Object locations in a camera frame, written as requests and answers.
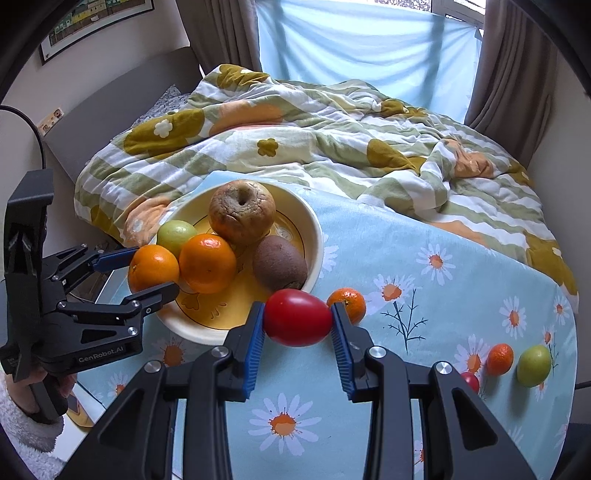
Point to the wrinkled brown apple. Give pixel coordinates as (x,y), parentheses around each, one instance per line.
(242,212)

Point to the small tangerine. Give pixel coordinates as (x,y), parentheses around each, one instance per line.
(500,359)
(352,302)

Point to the brown kiwi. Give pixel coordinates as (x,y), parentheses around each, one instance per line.
(279,263)

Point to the person's left hand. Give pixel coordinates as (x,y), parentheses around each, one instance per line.
(68,387)

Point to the brown curtain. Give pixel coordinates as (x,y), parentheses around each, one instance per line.
(221,32)
(512,74)

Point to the person's left forearm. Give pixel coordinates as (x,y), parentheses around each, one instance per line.
(27,438)

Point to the cherry tomato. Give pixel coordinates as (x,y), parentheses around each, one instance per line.
(472,381)

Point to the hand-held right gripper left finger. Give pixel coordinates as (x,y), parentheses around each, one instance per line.
(254,350)

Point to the large red tomato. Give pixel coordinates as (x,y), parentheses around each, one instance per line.
(298,318)

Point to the window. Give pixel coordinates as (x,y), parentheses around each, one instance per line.
(461,9)

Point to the grey patterned pillow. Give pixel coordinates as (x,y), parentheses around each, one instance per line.
(166,100)

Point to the framed wall poster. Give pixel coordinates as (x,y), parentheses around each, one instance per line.
(92,23)

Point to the grey bed headboard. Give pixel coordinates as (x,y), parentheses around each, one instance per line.
(115,92)

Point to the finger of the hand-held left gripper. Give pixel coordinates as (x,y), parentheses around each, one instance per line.
(99,261)
(138,300)

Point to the large orange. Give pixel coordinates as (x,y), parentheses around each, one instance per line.
(152,270)
(207,267)

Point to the light blue window cloth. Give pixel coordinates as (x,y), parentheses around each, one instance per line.
(360,50)

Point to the blue daisy tablecloth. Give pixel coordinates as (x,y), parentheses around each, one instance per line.
(415,323)

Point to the wall power outlet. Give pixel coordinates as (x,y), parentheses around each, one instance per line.
(51,120)

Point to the green apple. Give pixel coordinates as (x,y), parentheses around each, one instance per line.
(174,235)
(534,365)

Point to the cream bowl with duck print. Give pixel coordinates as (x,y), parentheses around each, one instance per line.
(304,230)

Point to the green striped floral blanket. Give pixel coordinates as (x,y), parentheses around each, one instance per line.
(323,138)

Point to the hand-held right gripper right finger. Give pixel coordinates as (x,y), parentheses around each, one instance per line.
(341,350)

